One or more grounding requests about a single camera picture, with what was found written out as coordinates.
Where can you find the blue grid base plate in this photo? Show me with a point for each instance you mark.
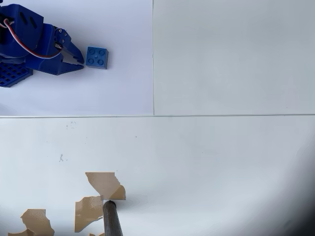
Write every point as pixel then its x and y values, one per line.
pixel 12 75

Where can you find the white paper sheet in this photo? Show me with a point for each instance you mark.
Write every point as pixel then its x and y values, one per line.
pixel 98 93

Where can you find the blue lego brick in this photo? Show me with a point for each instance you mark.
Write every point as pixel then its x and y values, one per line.
pixel 97 57

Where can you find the small beige tape scrap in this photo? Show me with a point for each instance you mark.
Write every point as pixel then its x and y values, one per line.
pixel 23 233
pixel 97 234

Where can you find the dark metal rod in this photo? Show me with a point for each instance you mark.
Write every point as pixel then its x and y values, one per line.
pixel 112 218

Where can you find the beige tape piece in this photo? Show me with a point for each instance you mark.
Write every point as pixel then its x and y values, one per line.
pixel 37 220
pixel 86 214
pixel 104 184

